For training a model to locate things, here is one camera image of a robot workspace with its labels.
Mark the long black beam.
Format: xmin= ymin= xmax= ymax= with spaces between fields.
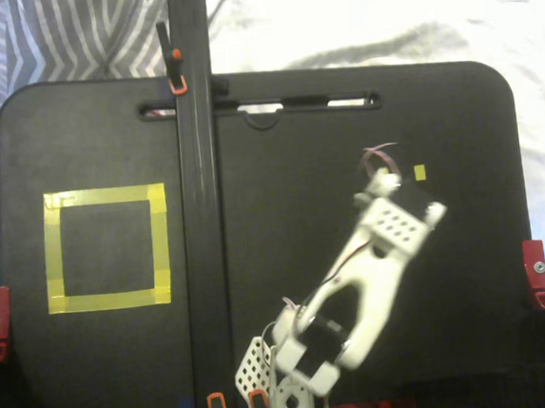
xmin=161 ymin=0 xmax=246 ymax=408

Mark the grey white patterned bedsheet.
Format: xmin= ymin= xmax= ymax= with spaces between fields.
xmin=0 ymin=0 xmax=545 ymax=362

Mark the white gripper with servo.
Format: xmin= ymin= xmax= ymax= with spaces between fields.
xmin=366 ymin=166 xmax=403 ymax=198

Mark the red white servo cable loop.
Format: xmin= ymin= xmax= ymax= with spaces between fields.
xmin=360 ymin=141 xmax=402 ymax=178

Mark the yellow tape square outline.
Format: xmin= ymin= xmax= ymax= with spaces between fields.
xmin=37 ymin=181 xmax=176 ymax=316

